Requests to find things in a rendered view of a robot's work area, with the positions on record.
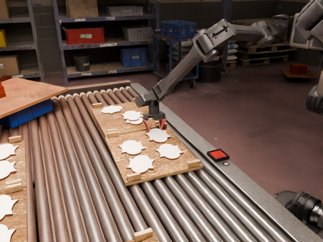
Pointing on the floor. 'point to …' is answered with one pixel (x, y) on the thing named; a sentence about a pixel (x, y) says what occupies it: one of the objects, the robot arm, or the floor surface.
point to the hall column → (226, 13)
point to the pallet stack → (242, 53)
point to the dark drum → (209, 66)
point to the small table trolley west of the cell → (161, 74)
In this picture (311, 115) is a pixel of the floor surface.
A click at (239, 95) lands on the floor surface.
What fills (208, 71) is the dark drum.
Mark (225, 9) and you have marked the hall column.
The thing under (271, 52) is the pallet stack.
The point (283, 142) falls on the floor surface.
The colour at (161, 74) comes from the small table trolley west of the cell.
